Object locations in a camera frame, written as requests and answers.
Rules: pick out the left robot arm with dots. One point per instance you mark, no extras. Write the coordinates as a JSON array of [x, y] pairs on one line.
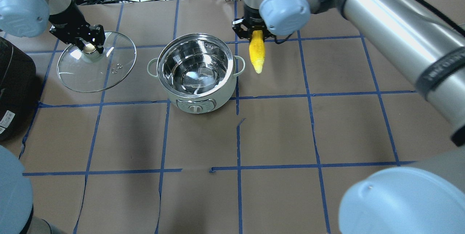
[[30, 18]]

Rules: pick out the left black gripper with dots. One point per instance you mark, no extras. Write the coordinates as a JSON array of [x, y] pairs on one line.
[[64, 16]]

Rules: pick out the yellow toy corn cob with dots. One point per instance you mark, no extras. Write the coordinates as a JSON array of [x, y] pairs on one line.
[[257, 51]]

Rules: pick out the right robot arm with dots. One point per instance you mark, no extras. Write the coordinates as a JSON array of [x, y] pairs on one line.
[[427, 48]]

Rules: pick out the glass pot lid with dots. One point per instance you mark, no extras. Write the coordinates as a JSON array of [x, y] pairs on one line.
[[89, 71]]

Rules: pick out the black rice cooker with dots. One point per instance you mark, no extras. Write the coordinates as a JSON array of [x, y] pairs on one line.
[[17, 74]]

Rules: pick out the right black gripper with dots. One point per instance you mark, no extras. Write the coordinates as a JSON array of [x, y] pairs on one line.
[[250, 12]]

